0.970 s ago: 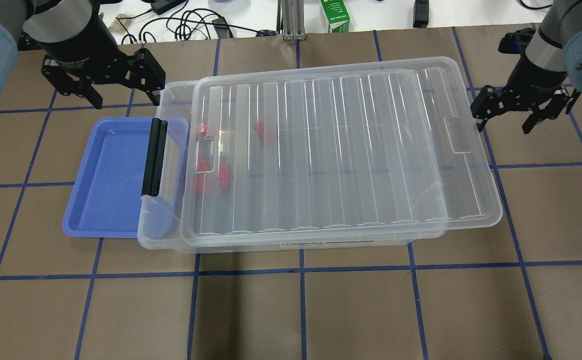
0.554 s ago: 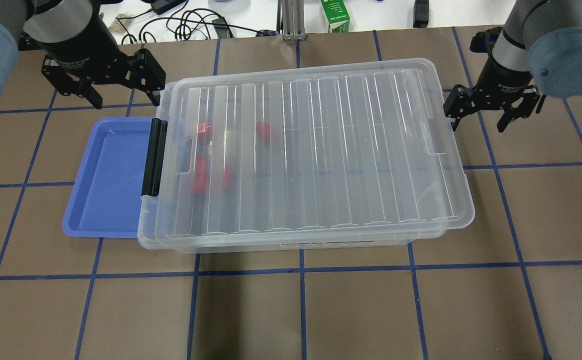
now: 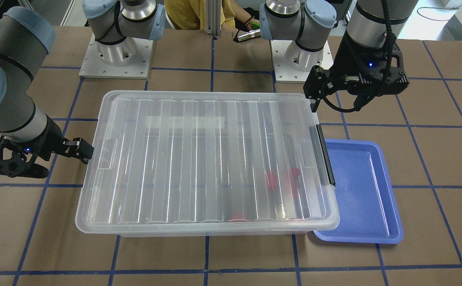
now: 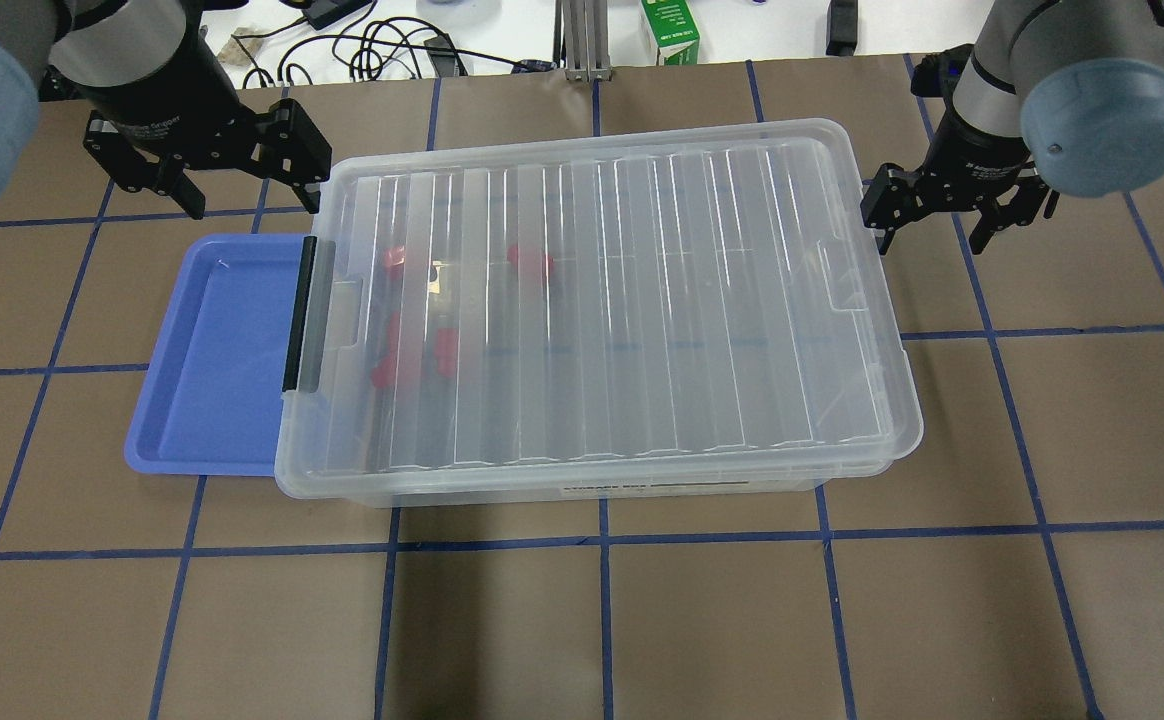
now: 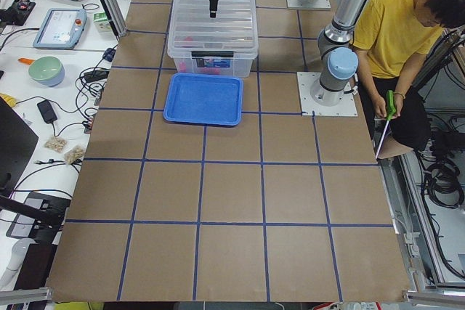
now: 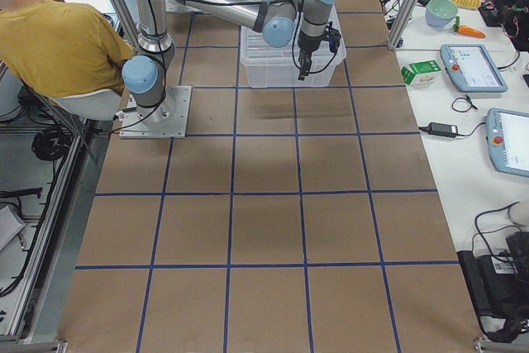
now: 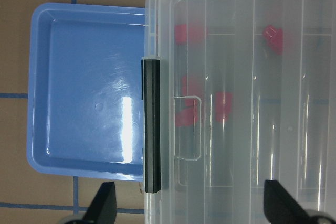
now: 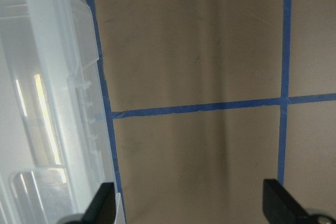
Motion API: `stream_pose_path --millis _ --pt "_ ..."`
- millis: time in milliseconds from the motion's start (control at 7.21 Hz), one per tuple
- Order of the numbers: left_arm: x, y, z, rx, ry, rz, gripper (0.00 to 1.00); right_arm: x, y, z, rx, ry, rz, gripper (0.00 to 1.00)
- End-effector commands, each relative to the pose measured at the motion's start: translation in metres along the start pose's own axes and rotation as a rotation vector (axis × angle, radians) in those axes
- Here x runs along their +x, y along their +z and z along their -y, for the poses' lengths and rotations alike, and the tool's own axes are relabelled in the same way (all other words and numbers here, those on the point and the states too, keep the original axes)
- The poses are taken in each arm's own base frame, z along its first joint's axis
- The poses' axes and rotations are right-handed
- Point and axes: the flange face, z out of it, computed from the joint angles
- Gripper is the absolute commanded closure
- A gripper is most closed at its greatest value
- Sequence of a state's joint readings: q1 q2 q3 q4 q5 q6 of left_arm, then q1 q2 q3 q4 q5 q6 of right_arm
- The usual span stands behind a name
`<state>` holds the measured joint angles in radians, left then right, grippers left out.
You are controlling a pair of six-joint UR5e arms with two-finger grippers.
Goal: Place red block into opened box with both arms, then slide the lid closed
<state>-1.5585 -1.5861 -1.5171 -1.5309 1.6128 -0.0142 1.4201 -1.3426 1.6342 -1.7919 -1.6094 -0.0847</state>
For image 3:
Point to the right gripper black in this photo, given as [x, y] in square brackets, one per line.
[51, 137]

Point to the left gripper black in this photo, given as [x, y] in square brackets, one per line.
[348, 63]

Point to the clear plastic box lid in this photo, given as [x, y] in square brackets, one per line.
[207, 163]

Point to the red block carried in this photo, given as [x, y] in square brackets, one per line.
[272, 180]

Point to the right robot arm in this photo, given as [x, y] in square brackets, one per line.
[26, 38]

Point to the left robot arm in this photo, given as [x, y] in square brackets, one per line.
[372, 24]

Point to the clear plastic storage box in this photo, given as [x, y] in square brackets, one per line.
[211, 178]

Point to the red block middle lower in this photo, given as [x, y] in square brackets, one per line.
[295, 192]

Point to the blue plastic tray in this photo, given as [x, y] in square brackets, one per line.
[365, 196]

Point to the red block far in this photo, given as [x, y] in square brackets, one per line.
[237, 217]

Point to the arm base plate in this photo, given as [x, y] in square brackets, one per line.
[130, 59]
[302, 59]

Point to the black box latch handle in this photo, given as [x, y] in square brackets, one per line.
[321, 155]

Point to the aluminium frame post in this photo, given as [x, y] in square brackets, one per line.
[212, 25]

